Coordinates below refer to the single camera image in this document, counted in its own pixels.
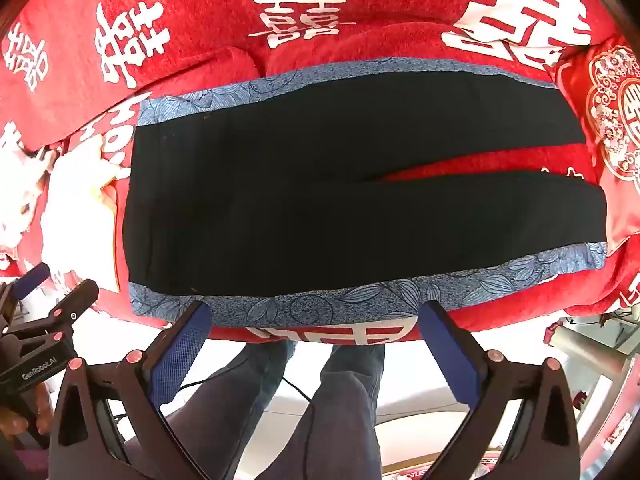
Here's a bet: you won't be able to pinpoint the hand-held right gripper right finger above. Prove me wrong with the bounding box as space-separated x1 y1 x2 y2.
417 300 583 480

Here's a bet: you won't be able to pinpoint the red printed blanket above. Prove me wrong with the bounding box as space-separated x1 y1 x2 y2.
0 0 640 347

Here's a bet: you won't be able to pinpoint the black pants with blue stripe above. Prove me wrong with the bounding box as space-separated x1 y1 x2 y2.
122 62 608 328

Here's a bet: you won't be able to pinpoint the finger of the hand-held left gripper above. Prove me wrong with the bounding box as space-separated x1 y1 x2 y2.
0 262 53 332
2 279 101 339

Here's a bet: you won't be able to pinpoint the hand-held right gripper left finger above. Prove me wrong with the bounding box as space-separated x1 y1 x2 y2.
47 300 213 480

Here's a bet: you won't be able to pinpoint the red patterned pillow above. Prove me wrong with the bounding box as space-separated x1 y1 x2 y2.
554 35 640 256

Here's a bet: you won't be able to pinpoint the person's right leg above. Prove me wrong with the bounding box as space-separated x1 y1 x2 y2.
250 342 387 480

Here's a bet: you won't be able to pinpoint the person's left hand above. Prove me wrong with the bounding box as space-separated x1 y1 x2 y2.
0 390 53 453

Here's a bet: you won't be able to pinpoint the white crumpled cloth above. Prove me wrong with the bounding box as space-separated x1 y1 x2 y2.
0 125 132 292

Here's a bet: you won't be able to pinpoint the metal table frame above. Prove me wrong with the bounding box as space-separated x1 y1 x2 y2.
547 310 640 456

